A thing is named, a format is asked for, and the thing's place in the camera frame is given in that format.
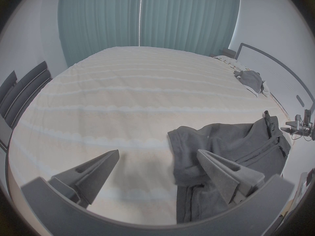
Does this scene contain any black polo shirt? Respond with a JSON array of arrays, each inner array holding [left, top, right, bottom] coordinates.
[[167, 110, 291, 224]]

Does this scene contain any grey and white garment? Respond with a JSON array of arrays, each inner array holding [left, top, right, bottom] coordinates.
[[233, 69, 263, 98]]

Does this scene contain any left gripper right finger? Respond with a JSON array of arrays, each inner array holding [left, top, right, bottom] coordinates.
[[197, 149, 266, 204]]

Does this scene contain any black chest of drawers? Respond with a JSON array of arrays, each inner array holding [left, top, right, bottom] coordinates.
[[0, 61, 53, 154]]

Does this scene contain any white printed pillow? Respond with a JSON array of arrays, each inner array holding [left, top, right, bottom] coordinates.
[[214, 55, 244, 69]]

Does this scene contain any grey bedside table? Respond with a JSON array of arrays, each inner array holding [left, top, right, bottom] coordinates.
[[220, 48, 237, 58]]

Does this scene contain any blue-green curtain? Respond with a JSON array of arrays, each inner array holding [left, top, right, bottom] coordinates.
[[140, 0, 241, 56], [58, 0, 143, 67]]

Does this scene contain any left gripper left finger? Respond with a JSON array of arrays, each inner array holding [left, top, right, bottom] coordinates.
[[48, 149, 120, 208]]

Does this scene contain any bed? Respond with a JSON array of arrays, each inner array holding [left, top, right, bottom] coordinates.
[[5, 43, 315, 227]]

